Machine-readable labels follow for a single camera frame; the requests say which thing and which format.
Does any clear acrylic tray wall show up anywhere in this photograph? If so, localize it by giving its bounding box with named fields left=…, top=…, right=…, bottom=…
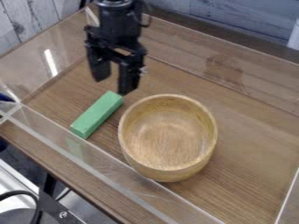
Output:
left=0, top=7, right=299, bottom=224

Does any black cable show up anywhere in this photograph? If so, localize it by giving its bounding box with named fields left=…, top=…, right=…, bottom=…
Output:
left=0, top=190, right=43, bottom=224

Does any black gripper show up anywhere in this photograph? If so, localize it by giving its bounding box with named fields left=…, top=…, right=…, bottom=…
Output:
left=84, top=0, right=147, bottom=95

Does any green rectangular block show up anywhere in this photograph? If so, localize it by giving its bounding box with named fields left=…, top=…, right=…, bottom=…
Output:
left=69, top=91, right=123, bottom=139

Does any brown wooden bowl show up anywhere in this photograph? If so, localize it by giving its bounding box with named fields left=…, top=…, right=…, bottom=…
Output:
left=117, top=94, right=219, bottom=182

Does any blue object at edge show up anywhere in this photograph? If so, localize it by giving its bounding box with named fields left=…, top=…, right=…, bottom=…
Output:
left=0, top=93, right=15, bottom=102

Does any black metal bracket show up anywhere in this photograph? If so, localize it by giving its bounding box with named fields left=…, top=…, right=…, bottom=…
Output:
left=36, top=189, right=89, bottom=224

